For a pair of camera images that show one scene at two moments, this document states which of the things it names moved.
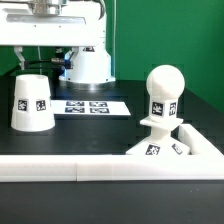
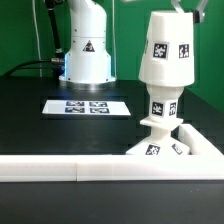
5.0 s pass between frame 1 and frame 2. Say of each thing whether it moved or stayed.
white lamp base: stayed
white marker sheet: stayed
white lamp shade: moved
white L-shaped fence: stayed
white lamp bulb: stayed
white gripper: moved
